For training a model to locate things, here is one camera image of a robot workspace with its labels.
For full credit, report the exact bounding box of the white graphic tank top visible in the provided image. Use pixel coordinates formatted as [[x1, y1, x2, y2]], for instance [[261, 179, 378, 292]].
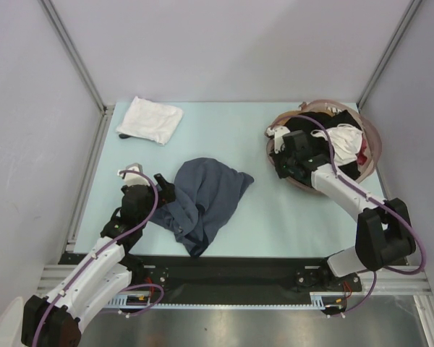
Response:
[[116, 96, 184, 145]]

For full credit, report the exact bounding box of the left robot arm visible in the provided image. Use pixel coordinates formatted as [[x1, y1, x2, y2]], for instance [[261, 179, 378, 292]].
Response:
[[20, 164, 176, 346]]

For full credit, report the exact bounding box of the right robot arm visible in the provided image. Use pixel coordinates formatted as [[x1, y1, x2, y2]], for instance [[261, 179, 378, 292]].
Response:
[[266, 126, 417, 290]]

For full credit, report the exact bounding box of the black garment pile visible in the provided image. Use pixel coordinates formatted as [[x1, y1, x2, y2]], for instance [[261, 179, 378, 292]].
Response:
[[267, 111, 365, 187]]

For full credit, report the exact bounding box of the light blue table mat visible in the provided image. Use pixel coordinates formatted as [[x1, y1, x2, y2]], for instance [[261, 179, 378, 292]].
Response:
[[75, 101, 356, 258]]

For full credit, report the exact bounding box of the red garment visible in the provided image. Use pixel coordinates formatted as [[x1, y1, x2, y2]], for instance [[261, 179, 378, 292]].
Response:
[[357, 138, 368, 166]]

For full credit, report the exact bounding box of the pink plastic laundry basket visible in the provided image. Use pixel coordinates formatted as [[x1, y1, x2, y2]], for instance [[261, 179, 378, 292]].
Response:
[[265, 100, 382, 194]]

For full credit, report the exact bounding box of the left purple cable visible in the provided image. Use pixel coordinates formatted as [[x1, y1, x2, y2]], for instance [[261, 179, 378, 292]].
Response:
[[30, 169, 166, 344]]

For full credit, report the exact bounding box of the purple cable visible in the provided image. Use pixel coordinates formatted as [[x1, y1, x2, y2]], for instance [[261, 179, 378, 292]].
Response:
[[267, 114, 427, 318], [30, 169, 166, 344]]

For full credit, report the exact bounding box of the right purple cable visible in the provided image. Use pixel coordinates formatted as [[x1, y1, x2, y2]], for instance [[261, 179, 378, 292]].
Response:
[[267, 114, 427, 318]]

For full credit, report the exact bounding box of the white strappy garment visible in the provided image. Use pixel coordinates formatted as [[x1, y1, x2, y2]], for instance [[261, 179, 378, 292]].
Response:
[[310, 124, 363, 166]]

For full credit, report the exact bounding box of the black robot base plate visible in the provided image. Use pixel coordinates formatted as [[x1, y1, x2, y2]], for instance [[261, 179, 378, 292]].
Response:
[[126, 255, 364, 303]]

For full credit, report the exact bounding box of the white cable duct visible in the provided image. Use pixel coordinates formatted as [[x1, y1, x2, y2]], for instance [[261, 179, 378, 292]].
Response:
[[104, 292, 346, 312]]

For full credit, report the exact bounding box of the aluminium frame rail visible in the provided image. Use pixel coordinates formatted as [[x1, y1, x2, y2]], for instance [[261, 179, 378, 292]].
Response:
[[36, 105, 115, 296]]

